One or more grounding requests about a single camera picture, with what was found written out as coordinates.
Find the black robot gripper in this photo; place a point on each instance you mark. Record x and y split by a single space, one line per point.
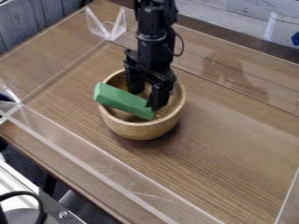
149 66

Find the green rectangular block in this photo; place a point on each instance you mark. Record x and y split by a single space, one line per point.
119 99

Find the clear acrylic front wall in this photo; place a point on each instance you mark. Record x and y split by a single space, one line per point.
155 181

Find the brown wooden bowl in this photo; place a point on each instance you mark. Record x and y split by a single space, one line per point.
134 127

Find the clear acrylic corner bracket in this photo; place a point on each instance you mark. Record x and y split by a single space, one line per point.
109 30

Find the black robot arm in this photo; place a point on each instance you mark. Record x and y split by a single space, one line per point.
155 16

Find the grey metal bracket with screw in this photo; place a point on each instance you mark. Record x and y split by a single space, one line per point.
58 214

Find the white container in background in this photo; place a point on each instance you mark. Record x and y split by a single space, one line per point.
282 30

